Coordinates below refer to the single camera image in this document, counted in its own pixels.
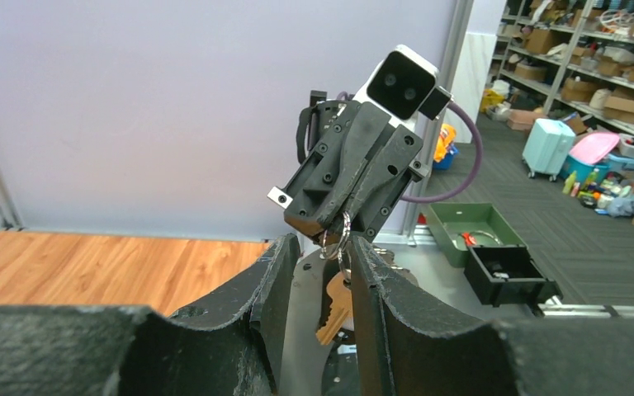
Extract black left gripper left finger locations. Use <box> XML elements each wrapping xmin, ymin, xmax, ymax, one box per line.
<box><xmin>0</xmin><ymin>233</ymin><xmax>300</xmax><ymax>395</ymax></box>

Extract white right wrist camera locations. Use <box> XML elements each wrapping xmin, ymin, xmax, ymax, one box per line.
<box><xmin>352</xmin><ymin>45</ymin><xmax>452</xmax><ymax>131</ymax></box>

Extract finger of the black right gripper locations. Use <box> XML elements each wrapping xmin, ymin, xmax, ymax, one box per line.
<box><xmin>345</xmin><ymin>147</ymin><xmax>399</xmax><ymax>230</ymax></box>
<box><xmin>316</xmin><ymin>101</ymin><xmax>390</xmax><ymax>230</ymax></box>

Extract pink plastic lid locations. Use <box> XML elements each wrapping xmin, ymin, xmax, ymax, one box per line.
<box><xmin>569</xmin><ymin>131</ymin><xmax>620</xmax><ymax>164</ymax></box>

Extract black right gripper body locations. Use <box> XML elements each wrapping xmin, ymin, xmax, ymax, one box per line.
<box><xmin>272</xmin><ymin>100</ymin><xmax>425</xmax><ymax>243</ymax></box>

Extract green plastic tray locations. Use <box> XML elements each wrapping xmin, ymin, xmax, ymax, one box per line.
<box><xmin>422</xmin><ymin>202</ymin><xmax>525</xmax><ymax>268</ymax></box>

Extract silver metal key holder plate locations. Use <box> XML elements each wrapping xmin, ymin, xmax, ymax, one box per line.
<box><xmin>278</xmin><ymin>210</ymin><xmax>422</xmax><ymax>396</ymax></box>

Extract light blue suitcase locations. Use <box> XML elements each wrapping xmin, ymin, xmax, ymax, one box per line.
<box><xmin>522</xmin><ymin>119</ymin><xmax>575</xmax><ymax>182</ymax></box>

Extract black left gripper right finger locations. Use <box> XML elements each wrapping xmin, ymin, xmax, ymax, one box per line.
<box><xmin>348</xmin><ymin>237</ymin><xmax>634</xmax><ymax>395</ymax></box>

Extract metal storage shelf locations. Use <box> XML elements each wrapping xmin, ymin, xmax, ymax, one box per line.
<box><xmin>490</xmin><ymin>1</ymin><xmax>634</xmax><ymax>135</ymax></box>

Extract black open box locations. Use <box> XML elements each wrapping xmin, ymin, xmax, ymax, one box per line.
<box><xmin>464</xmin><ymin>245</ymin><xmax>563</xmax><ymax>308</ymax></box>

